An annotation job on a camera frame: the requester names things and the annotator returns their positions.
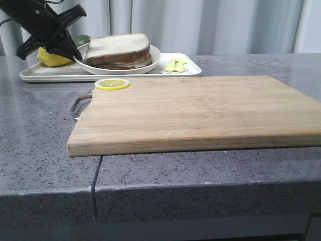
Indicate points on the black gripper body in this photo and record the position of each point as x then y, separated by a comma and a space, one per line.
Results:
38, 18

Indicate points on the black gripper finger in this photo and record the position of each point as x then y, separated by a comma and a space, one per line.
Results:
64, 46
68, 18

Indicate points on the white bread slice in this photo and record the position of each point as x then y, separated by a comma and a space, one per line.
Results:
117, 48

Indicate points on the bottom bread slice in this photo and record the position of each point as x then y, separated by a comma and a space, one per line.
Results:
143, 61

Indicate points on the white rectangular tray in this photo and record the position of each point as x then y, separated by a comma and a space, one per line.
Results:
74, 73

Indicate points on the green lime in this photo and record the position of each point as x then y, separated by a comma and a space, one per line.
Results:
81, 40

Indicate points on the yellow lemon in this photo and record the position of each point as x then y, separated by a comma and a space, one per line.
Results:
51, 60

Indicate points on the lemon slice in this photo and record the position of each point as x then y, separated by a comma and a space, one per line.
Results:
112, 84

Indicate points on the yellow utensil left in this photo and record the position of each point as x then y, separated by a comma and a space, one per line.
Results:
171, 67

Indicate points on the yellow utensil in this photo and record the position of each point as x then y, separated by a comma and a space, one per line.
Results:
180, 65
171, 67

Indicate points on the yellow utensil right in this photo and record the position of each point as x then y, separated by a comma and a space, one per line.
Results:
180, 65

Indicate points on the wooden cutting board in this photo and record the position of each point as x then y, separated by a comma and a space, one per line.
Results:
196, 113

